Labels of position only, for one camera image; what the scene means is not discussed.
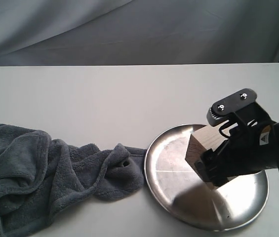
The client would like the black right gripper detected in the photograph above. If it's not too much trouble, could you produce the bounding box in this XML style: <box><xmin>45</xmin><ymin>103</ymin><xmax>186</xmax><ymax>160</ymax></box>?
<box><xmin>195</xmin><ymin>102</ymin><xmax>279</xmax><ymax>190</ymax></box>

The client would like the wooden block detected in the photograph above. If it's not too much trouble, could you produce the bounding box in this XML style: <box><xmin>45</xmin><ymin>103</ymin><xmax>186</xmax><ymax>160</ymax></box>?
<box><xmin>185</xmin><ymin>125</ymin><xmax>226</xmax><ymax>190</ymax></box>

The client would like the grey-blue fleece towel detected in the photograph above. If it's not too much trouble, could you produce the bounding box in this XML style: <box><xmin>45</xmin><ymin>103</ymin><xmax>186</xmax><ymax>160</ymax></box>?
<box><xmin>0</xmin><ymin>124</ymin><xmax>146</xmax><ymax>237</ymax></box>

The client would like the round stainless steel plate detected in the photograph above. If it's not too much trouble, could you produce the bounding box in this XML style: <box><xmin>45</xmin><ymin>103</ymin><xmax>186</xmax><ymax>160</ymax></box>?
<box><xmin>144</xmin><ymin>124</ymin><xmax>269</xmax><ymax>232</ymax></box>

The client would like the grey backdrop cloth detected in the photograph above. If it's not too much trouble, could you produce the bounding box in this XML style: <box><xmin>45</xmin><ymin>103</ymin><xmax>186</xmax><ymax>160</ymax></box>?
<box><xmin>0</xmin><ymin>0</ymin><xmax>279</xmax><ymax>66</ymax></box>

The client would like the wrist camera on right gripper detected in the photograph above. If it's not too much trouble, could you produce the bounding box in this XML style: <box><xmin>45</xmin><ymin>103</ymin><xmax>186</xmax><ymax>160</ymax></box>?
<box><xmin>206</xmin><ymin>88</ymin><xmax>257</xmax><ymax>127</ymax></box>

